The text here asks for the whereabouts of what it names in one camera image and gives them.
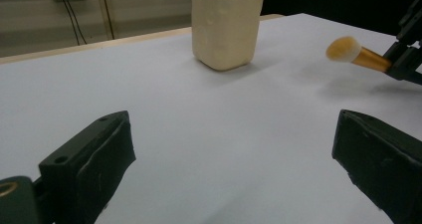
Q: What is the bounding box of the beige square cup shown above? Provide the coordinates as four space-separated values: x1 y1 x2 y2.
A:
190 0 266 72

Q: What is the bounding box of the vertical beige wall conduit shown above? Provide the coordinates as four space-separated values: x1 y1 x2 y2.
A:
95 0 116 41

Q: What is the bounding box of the black cable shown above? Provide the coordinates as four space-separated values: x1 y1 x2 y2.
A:
60 0 89 46
54 0 82 47

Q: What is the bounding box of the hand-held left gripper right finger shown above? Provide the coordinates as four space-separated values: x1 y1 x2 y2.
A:
331 109 422 224

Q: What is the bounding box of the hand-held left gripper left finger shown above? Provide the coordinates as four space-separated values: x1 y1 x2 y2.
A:
33 110 137 224

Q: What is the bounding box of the makeup brush with dark handle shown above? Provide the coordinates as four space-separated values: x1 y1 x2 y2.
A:
324 35 394 75

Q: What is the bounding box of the black curtain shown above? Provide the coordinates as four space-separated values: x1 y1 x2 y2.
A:
257 0 422 38

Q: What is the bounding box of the white table sheet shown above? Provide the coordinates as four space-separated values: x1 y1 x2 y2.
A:
0 12 422 224

